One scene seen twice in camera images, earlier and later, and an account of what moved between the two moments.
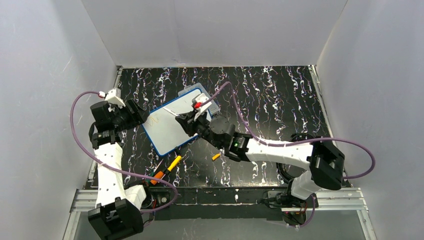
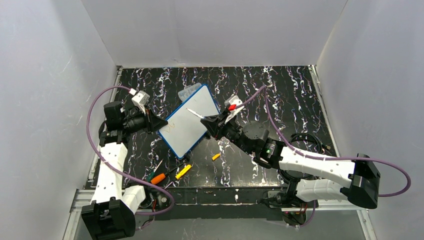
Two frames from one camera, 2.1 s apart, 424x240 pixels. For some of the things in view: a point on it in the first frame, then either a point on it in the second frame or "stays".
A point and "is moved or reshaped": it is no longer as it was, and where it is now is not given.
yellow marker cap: [215, 156] stays
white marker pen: [171, 111] is moved or reshaped
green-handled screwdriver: [148, 180] stays
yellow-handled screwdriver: [172, 165] -> [180, 174]
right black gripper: [193, 122] -> [219, 126]
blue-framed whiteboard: [161, 127] is moved or reshaped
